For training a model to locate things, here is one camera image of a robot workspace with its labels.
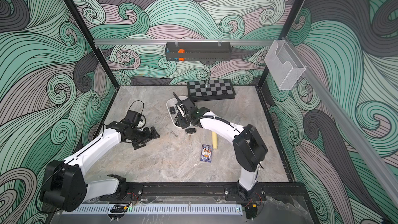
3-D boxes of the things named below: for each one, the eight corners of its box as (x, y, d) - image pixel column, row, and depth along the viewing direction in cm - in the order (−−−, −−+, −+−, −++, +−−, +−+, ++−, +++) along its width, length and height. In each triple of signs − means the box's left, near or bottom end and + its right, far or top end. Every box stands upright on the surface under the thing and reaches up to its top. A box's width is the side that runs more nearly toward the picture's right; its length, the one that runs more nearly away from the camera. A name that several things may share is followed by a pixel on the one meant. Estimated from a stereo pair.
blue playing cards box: (199, 160, 85) (199, 159, 84) (202, 144, 91) (202, 143, 90) (211, 162, 85) (211, 161, 83) (212, 146, 91) (212, 144, 89)
